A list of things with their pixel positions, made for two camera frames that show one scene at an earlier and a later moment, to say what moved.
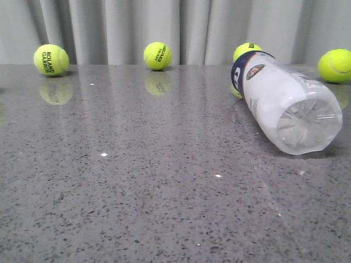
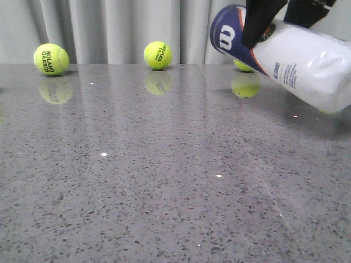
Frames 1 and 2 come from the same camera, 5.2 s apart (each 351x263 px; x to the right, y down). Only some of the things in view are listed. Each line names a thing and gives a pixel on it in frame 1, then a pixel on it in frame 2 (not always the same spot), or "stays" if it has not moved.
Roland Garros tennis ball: x=51 y=59 stays
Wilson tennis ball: x=244 y=48 → x=242 y=66
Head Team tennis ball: x=157 y=56 stays
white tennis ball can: x=299 y=115 → x=315 y=64
